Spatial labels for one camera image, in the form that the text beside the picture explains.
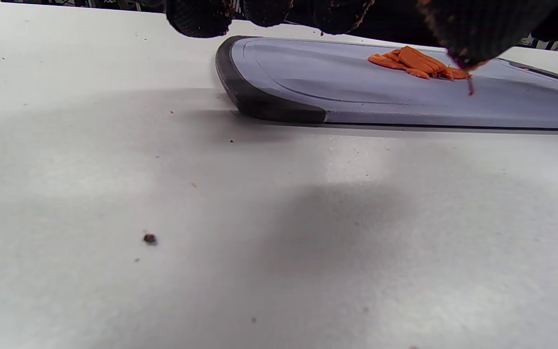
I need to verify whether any person's left hand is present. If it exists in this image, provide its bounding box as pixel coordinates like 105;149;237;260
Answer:
165;0;558;68

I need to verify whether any heap of chopped orange plasticine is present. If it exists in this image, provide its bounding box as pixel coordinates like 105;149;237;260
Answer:
368;46;472;80

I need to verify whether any blue grey cutting board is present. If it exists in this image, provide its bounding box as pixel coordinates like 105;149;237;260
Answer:
215;35;558;131

